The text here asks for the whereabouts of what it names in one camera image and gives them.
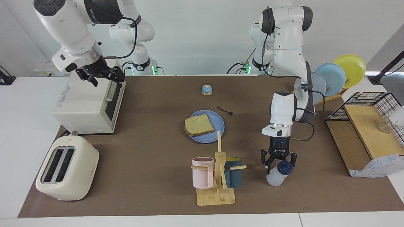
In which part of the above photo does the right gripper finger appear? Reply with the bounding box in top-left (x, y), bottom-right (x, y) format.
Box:
top-left (107, 66), bottom-right (126, 89)
top-left (76, 71), bottom-right (98, 87)

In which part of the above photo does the translucent squeeze bottle blue cap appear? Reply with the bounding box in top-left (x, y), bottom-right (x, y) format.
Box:
top-left (266, 160), bottom-right (293, 187)

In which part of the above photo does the slice of toast bread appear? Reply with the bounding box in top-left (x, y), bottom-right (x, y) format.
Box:
top-left (184, 113), bottom-right (215, 137)

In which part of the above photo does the periwinkle blue plate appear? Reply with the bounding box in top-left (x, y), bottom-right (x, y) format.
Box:
top-left (186, 110), bottom-right (225, 143)

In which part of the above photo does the wooden plate rack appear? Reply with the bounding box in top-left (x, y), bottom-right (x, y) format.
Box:
top-left (289, 88), bottom-right (349, 109)

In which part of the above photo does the grey plate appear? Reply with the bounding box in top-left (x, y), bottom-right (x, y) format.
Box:
top-left (294, 71), bottom-right (327, 104)

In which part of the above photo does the pale blue plate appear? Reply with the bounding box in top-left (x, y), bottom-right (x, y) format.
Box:
top-left (315, 63), bottom-right (346, 97)

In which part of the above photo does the yellow plate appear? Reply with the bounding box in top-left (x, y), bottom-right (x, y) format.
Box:
top-left (333, 54), bottom-right (366, 89)

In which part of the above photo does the white toaster oven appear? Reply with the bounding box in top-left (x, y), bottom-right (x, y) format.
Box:
top-left (52, 58), bottom-right (127, 134)

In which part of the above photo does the teal mug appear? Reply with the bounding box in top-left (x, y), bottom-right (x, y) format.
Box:
top-left (224, 157), bottom-right (243, 189)

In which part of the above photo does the wooden mug tree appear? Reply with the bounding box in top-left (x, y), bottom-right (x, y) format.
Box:
top-left (191, 131), bottom-right (247, 206)

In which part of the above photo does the pink mug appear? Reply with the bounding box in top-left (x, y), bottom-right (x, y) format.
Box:
top-left (192, 157), bottom-right (215, 189)

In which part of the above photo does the brown table mat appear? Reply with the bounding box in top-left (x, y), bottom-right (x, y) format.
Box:
top-left (17, 75), bottom-right (404, 218)

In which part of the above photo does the black clamp base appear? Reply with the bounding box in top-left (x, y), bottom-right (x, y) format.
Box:
top-left (0, 66), bottom-right (16, 85)

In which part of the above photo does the cream toaster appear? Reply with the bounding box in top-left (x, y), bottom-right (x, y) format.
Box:
top-left (35, 131), bottom-right (99, 201)

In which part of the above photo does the clear glass cup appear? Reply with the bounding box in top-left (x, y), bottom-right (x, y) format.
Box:
top-left (377, 120), bottom-right (399, 135)

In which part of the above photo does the white rounded object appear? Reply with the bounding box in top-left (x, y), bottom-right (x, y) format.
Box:
top-left (388, 105), bottom-right (404, 126)

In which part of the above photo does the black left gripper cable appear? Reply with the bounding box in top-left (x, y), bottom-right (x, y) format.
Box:
top-left (261, 8), bottom-right (325, 142)

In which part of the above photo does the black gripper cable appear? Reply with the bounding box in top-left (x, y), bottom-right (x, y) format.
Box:
top-left (261, 8), bottom-right (325, 142)
top-left (101, 14), bottom-right (138, 60)

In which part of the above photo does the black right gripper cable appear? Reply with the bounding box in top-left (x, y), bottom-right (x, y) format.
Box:
top-left (101, 14), bottom-right (138, 60)

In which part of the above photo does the white wall box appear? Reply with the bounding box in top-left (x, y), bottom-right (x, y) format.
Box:
top-left (34, 61), bottom-right (56, 77)

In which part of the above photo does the wooden shelf with wire basket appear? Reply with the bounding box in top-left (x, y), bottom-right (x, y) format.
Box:
top-left (325, 92), bottom-right (404, 178)

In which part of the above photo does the black camera stand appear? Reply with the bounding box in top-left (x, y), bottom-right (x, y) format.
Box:
top-left (368, 50), bottom-right (404, 85)

